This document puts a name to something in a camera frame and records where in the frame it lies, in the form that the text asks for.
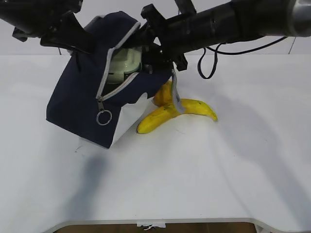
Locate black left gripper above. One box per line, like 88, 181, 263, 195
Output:
12, 0, 95, 54

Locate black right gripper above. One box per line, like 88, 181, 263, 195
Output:
123, 4, 188, 71

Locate green lidded glass container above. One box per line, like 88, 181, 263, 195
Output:
107, 47, 142, 84

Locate yellow pear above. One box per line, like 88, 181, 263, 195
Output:
153, 81, 173, 106

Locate yellow banana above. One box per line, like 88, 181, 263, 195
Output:
137, 99, 218, 134

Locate navy blue lunch bag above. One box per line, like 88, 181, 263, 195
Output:
46, 11, 177, 149

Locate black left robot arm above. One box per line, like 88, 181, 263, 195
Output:
0, 0, 95, 54

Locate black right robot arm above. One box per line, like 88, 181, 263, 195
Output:
124, 0, 311, 71

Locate white tape on table edge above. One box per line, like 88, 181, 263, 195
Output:
137, 220, 166, 231

